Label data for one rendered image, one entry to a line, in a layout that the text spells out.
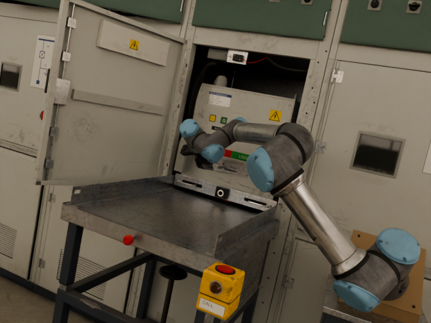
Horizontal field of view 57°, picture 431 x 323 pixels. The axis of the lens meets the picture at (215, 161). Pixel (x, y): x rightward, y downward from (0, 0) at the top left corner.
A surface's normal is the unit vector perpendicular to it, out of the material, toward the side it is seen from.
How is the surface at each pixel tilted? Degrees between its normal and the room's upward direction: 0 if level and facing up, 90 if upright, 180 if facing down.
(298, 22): 90
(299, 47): 90
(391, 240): 39
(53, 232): 90
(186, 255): 90
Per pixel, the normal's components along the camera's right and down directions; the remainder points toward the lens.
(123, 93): 0.70, 0.22
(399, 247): 0.00, -0.72
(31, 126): -0.39, 0.03
